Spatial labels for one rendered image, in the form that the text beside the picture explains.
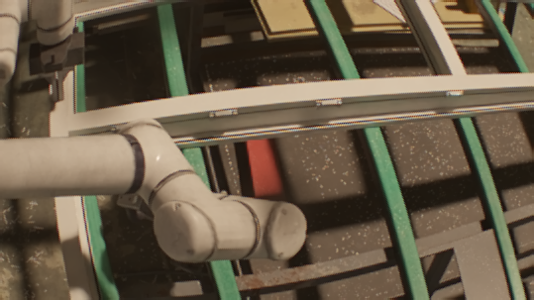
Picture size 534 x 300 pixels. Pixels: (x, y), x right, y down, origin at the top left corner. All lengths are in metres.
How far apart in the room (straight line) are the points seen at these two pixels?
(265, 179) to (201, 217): 0.76
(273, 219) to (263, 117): 0.45
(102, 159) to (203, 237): 0.17
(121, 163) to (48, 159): 0.15
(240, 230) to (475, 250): 0.58
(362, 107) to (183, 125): 0.33
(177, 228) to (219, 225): 0.06
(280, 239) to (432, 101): 0.62
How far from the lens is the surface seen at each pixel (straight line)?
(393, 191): 1.74
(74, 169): 1.25
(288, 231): 1.37
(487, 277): 1.69
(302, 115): 1.78
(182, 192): 1.31
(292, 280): 1.65
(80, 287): 1.51
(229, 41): 2.31
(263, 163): 2.05
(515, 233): 2.11
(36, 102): 3.06
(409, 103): 1.84
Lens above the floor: 2.23
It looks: 51 degrees down
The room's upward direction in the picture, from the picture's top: 5 degrees clockwise
